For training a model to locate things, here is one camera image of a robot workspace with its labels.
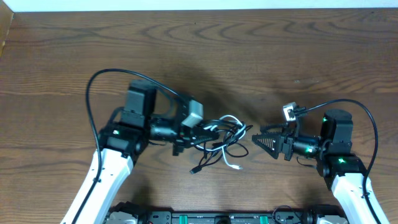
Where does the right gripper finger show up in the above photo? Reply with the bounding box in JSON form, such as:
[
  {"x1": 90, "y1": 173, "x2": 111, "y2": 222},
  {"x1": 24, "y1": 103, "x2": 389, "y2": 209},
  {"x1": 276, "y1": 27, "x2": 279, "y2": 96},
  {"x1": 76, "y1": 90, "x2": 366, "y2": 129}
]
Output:
[
  {"x1": 260, "y1": 123, "x2": 289, "y2": 133},
  {"x1": 252, "y1": 133, "x2": 284, "y2": 159}
]

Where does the white cable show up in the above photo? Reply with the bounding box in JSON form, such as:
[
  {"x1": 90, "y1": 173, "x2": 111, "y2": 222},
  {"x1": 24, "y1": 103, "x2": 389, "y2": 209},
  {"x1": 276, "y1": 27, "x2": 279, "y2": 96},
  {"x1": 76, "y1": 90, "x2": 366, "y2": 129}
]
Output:
[{"x1": 195, "y1": 114, "x2": 247, "y2": 170}]

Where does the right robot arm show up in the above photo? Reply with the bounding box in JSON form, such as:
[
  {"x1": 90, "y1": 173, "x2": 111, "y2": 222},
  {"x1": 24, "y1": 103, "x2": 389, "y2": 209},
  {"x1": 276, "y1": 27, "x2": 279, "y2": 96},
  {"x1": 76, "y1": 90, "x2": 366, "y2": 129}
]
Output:
[{"x1": 252, "y1": 109, "x2": 389, "y2": 223}]

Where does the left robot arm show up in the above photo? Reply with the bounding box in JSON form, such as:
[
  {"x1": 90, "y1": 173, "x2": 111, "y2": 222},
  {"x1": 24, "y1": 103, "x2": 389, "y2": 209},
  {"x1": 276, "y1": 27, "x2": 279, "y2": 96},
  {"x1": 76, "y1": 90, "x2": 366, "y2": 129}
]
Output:
[{"x1": 62, "y1": 80, "x2": 220, "y2": 223}]

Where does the right camera black cable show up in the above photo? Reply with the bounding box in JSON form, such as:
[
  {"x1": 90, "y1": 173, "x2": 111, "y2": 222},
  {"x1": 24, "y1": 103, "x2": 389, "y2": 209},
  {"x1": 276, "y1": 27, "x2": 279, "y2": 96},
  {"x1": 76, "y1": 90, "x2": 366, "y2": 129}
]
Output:
[{"x1": 295, "y1": 98, "x2": 383, "y2": 224}]

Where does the camera black cable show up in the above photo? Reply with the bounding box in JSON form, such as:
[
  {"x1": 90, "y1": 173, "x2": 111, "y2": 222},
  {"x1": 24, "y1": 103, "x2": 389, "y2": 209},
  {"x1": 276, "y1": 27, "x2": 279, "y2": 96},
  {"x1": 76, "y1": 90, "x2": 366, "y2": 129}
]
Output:
[
  {"x1": 70, "y1": 68, "x2": 184, "y2": 224},
  {"x1": 295, "y1": 98, "x2": 383, "y2": 224}
]

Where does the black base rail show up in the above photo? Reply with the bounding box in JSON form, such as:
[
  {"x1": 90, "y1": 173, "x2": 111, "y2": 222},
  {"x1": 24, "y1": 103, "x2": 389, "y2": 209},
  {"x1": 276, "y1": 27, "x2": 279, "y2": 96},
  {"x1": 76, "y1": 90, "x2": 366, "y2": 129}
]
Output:
[{"x1": 104, "y1": 202, "x2": 349, "y2": 224}]

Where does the left camera black cable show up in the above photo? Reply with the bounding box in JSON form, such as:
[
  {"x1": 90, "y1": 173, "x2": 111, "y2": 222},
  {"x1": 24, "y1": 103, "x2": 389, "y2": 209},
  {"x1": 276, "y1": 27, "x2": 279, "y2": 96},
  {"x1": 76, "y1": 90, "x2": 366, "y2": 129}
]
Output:
[{"x1": 70, "y1": 68, "x2": 184, "y2": 224}]

